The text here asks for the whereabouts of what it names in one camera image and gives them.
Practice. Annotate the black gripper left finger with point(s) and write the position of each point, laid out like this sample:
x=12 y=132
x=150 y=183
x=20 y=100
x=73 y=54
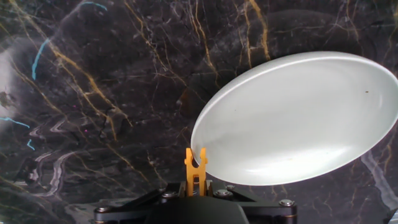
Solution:
x=130 y=211

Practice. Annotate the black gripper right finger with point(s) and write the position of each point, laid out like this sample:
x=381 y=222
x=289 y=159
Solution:
x=267 y=211

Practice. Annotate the orange plastic clothespin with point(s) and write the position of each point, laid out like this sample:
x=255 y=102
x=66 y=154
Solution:
x=190 y=174

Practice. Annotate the pale green round plate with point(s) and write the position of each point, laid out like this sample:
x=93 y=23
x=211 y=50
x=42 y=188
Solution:
x=295 y=118

